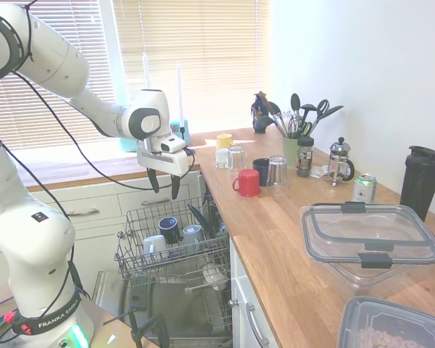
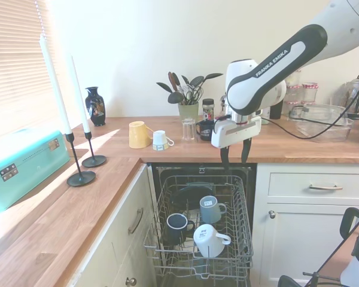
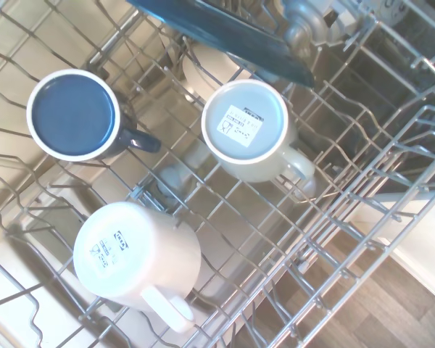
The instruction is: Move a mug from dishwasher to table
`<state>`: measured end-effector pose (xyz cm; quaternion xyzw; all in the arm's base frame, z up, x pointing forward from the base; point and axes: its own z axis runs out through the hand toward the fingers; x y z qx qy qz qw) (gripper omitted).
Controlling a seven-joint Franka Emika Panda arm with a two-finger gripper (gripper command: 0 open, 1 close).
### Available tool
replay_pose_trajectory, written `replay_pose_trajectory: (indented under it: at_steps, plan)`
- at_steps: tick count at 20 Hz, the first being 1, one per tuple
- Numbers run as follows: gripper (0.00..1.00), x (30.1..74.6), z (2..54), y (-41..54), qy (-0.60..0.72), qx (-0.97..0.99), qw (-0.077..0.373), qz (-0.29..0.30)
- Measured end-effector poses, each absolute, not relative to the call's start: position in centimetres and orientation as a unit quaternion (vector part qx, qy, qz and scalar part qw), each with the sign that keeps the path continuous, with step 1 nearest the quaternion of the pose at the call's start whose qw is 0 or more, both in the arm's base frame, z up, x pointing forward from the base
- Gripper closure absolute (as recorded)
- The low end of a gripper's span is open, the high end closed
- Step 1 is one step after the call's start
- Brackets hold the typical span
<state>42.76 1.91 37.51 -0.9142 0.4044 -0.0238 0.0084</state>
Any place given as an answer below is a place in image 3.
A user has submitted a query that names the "white cabinet with drawer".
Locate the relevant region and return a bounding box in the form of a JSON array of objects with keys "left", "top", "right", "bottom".
[{"left": 347, "top": 191, "right": 435, "bottom": 276}]

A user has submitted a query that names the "navy mug white rim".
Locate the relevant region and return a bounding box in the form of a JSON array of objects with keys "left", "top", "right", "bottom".
[{"left": 25, "top": 69, "right": 162, "bottom": 162}]

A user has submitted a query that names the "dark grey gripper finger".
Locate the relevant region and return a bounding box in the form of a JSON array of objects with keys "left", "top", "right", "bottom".
[{"left": 282, "top": 0, "right": 329, "bottom": 50}]

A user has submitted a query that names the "grey wire mug rack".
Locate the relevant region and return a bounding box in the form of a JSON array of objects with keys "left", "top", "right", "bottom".
[{"left": 0, "top": 0, "right": 435, "bottom": 348}]

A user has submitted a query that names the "dark blue plate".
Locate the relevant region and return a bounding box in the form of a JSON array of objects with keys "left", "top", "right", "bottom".
[{"left": 125, "top": 0, "right": 315, "bottom": 88}]

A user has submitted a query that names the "light grey ceramic mug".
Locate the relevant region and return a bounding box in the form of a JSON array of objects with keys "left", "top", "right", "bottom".
[{"left": 201, "top": 79, "right": 316, "bottom": 184}]

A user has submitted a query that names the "white ceramic mug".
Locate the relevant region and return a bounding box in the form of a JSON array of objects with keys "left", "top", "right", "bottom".
[{"left": 72, "top": 201, "right": 203, "bottom": 334}]

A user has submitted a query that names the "stainless steel dishwasher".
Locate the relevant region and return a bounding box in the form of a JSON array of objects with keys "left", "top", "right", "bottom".
[{"left": 0, "top": 0, "right": 349, "bottom": 348}]

